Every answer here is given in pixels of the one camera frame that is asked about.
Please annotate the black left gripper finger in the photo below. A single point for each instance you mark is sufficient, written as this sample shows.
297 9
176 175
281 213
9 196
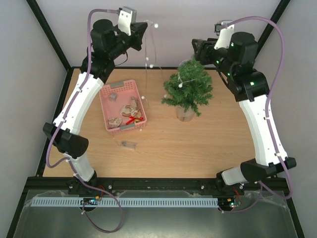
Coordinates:
138 24
142 31

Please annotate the pink perforated plastic basket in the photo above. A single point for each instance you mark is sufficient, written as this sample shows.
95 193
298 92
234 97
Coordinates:
124 90

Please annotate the small green christmas tree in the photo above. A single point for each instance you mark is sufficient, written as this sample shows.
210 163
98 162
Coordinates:
189 88

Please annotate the beige fabric bow ornament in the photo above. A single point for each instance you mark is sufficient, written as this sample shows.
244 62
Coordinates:
134 103

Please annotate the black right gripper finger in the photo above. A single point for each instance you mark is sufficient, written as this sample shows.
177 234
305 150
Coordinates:
200 42
197 52

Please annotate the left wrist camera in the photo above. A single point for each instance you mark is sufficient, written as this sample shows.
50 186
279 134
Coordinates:
126 17

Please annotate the clear battery box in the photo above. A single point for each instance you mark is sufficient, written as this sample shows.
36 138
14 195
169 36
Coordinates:
128 144

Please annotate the light blue slotted cable duct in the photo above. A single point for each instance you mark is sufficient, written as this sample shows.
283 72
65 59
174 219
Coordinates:
126 202

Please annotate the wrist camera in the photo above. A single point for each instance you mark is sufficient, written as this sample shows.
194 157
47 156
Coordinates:
126 17
224 33

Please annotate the wooden tree stump base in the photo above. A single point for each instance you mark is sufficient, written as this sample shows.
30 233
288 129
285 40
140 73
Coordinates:
183 115

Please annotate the wooden heart ornament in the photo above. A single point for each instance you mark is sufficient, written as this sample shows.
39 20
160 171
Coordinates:
114 122

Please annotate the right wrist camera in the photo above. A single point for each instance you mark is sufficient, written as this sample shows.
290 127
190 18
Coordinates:
224 33

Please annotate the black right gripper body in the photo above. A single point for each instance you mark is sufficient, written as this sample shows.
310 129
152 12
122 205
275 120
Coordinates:
203 50

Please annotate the gold bell with red ribbon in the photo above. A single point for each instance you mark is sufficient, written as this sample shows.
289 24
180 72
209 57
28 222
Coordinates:
134 120

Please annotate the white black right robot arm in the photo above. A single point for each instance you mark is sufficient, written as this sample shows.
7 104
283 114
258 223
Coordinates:
234 63

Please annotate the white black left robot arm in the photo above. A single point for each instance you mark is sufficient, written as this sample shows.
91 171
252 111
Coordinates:
105 43

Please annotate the silver gift box ornament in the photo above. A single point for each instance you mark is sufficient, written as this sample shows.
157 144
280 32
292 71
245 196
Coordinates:
112 97

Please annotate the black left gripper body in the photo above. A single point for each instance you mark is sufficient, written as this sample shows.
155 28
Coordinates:
135 45

